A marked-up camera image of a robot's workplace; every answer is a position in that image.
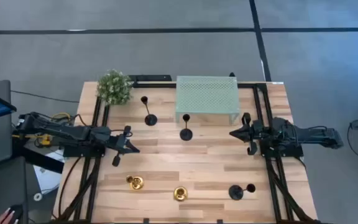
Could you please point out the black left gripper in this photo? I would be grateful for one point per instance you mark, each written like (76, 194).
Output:
(120, 144)

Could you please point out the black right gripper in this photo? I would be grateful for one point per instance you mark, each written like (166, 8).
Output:
(253, 132)

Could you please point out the black tall candlestick holder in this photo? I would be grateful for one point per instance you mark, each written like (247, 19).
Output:
(186, 134)
(235, 192)
(150, 119)

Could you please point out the gold short candlestick holder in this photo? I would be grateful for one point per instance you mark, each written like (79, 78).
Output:
(136, 183)
(180, 193)

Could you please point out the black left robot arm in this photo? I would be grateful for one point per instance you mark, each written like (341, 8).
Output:
(73, 132)

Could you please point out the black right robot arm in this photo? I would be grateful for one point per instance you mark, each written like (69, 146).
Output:
(315, 135)

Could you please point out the mint green perforated metal riser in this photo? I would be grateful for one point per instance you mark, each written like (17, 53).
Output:
(207, 95)

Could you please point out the green artificial potted plant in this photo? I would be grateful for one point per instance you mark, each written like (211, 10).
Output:
(114, 87)

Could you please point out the yellow clamp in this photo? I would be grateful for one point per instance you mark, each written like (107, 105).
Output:
(45, 140)

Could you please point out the white paper sheet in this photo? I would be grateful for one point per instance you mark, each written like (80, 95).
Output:
(47, 180)

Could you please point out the black support beam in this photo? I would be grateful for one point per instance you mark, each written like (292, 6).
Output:
(39, 160)

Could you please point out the white tape roll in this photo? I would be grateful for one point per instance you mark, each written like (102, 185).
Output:
(34, 197)

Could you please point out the black computer mouse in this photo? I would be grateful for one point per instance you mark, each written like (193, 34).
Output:
(17, 211)

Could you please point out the dark grey desk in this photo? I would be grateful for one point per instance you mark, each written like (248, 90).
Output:
(5, 186)

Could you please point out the person's hand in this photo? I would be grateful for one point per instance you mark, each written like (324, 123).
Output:
(3, 219)

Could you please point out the black aluminium table frame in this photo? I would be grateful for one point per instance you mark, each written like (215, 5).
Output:
(157, 84)

